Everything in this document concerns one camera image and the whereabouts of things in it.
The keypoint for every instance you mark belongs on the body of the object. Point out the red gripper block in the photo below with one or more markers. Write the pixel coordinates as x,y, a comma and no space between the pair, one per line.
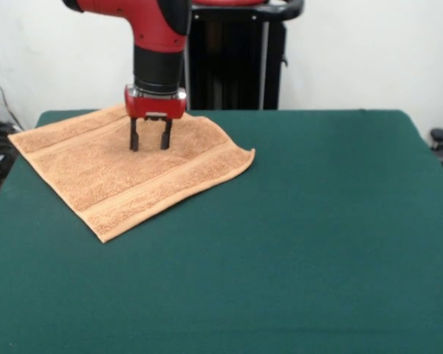
155,107

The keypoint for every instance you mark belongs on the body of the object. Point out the tan terry towel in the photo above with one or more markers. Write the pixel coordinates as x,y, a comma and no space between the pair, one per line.
114,177

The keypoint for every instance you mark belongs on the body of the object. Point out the dark green table cloth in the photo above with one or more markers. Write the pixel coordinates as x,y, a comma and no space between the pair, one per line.
317,258

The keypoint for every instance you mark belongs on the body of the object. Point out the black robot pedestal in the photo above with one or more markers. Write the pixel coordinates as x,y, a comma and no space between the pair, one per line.
236,62

